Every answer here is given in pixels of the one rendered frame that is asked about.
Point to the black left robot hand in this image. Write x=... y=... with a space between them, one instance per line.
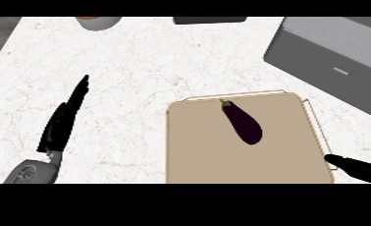
x=62 y=125

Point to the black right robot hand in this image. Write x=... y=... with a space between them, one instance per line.
x=350 y=166

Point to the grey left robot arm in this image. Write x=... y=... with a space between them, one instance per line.
x=34 y=171

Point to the tan tray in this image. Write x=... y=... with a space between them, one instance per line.
x=246 y=141

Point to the dark purple eggplant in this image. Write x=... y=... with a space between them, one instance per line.
x=243 y=125

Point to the grey box appliance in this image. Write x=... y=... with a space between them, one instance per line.
x=324 y=56

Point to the grey cup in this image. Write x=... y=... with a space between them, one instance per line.
x=97 y=22

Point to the dark grey flat object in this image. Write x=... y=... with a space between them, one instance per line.
x=209 y=20

